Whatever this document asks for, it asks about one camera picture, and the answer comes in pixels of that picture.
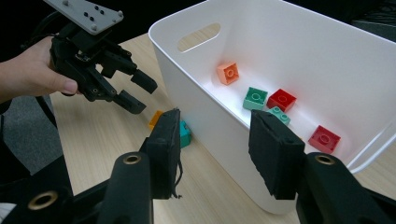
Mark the bright red toy building block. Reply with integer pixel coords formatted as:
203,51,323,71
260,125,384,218
266,88,298,113

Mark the green square toy building block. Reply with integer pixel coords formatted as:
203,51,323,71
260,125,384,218
242,86,269,111

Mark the orange toy building block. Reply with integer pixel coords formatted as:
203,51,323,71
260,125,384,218
148,109,165,131

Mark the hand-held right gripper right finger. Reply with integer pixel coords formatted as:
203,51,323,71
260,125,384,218
247,109,306,201

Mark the teal blue toy building block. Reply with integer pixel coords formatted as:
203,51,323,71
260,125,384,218
179,119,192,149

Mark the left hand-held gripper black cable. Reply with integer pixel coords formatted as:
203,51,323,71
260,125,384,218
20,10,73,50

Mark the salmon pink toy building block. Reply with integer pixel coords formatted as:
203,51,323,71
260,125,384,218
217,62,240,86

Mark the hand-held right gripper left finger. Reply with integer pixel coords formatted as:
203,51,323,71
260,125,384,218
145,107,184,200

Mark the green oblong toy building block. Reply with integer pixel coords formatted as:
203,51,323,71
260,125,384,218
265,105,291,126

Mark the white plastic bin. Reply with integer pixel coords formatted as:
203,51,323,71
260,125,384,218
148,0,396,216

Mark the dark red toy building block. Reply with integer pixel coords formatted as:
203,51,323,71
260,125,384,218
307,124,342,155

